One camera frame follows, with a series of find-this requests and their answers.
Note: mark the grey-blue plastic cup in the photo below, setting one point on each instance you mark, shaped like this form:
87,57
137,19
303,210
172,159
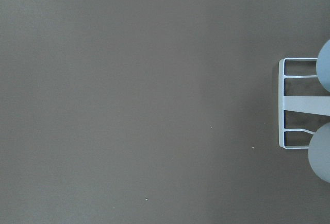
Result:
323,66

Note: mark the light blue plastic cup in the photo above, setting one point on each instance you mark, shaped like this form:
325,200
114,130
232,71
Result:
318,153

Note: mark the white wire cup rack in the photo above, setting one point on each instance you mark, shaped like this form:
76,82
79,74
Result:
318,105

